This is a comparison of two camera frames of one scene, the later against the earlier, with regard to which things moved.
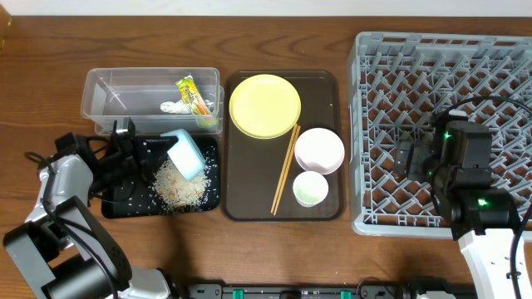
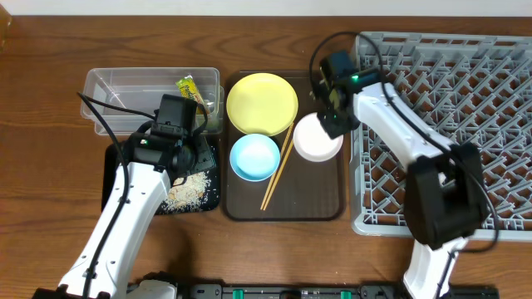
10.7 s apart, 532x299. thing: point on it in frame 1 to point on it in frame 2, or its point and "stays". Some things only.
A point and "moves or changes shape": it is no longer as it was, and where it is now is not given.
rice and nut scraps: x=175 y=189 stays
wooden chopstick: x=286 y=172 to x=277 y=167
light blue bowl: x=186 y=154 moves or changes shape
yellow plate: x=265 y=106 stays
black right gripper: x=414 y=156 to x=332 y=123
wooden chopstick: x=284 y=168 to x=278 y=176
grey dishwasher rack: x=399 y=84 stays
